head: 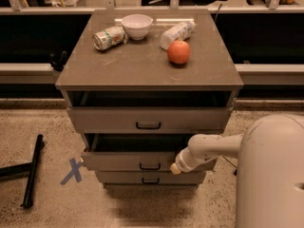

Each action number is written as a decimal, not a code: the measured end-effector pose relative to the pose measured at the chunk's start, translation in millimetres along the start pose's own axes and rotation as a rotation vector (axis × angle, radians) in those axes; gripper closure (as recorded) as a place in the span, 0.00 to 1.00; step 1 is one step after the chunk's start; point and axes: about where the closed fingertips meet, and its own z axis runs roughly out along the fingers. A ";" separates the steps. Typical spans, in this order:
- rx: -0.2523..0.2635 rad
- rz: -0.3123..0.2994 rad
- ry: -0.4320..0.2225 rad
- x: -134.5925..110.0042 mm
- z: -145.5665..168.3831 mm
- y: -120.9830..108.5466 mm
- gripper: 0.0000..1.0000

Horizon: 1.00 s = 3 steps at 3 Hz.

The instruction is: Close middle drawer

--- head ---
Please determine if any white plastic bottle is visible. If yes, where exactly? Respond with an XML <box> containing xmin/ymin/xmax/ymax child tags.
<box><xmin>160</xmin><ymin>21</ymin><xmax>195</xmax><ymax>50</ymax></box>

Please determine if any white bowl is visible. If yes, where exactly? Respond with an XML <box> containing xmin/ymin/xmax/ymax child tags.
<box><xmin>122</xmin><ymin>14</ymin><xmax>153</xmax><ymax>40</ymax></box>

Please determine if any green white soda can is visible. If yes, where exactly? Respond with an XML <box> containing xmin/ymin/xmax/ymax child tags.
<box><xmin>93</xmin><ymin>26</ymin><xmax>128</xmax><ymax>51</ymax></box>

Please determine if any blue tape cross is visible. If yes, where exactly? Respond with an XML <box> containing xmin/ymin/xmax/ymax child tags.
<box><xmin>60</xmin><ymin>159</ymin><xmax>84</xmax><ymax>185</ymax></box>

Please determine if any grey drawer cabinet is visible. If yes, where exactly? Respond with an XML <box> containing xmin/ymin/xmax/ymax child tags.
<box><xmin>55</xmin><ymin>9</ymin><xmax>244</xmax><ymax>189</ymax></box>

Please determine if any black clamp on ledge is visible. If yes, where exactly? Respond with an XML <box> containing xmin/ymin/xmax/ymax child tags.
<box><xmin>49</xmin><ymin>51</ymin><xmax>67</xmax><ymax>71</ymax></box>

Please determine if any black floor cable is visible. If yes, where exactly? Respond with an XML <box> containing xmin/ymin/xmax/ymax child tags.
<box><xmin>221</xmin><ymin>155</ymin><xmax>238</xmax><ymax>177</ymax></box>

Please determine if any grey top drawer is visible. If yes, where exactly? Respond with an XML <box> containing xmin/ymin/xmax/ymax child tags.
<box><xmin>67</xmin><ymin>91</ymin><xmax>233</xmax><ymax>134</ymax></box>

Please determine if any black stand left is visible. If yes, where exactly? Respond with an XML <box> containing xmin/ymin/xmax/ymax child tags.
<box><xmin>0</xmin><ymin>134</ymin><xmax>45</xmax><ymax>209</ymax></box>

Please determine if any grey bottom drawer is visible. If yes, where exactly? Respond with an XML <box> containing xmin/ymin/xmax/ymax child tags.
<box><xmin>95</xmin><ymin>171</ymin><xmax>205</xmax><ymax>185</ymax></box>

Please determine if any grey drawer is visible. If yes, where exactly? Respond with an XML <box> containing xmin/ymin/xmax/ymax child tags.
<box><xmin>81</xmin><ymin>133</ymin><xmax>219</xmax><ymax>173</ymax></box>
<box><xmin>95</xmin><ymin>171</ymin><xmax>205</xmax><ymax>185</ymax></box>
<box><xmin>67</xmin><ymin>91</ymin><xmax>233</xmax><ymax>134</ymax></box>

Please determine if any orange fruit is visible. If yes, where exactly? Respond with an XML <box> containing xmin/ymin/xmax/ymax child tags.
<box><xmin>167</xmin><ymin>41</ymin><xmax>191</xmax><ymax>65</ymax></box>

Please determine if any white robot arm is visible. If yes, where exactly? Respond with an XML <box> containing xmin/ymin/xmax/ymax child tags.
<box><xmin>170</xmin><ymin>114</ymin><xmax>304</xmax><ymax>228</ymax></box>

